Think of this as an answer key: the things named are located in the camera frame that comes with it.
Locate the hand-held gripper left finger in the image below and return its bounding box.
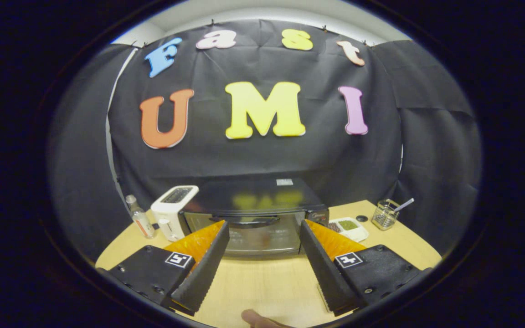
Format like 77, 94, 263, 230
98, 220, 230, 317

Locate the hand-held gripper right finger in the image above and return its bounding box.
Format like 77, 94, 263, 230
299, 219, 432, 317

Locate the black toaster oven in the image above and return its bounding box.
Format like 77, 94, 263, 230
180, 178, 330, 258

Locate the white bread toaster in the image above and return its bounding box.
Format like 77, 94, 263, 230
150, 185, 200, 242

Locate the white divided dish with beans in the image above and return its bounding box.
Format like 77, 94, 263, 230
328, 217, 370, 243

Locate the clear bottle with orange label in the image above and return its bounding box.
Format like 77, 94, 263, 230
125, 195, 156, 239

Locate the metal wire utensil holder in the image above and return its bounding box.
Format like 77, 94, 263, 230
371, 199, 400, 231

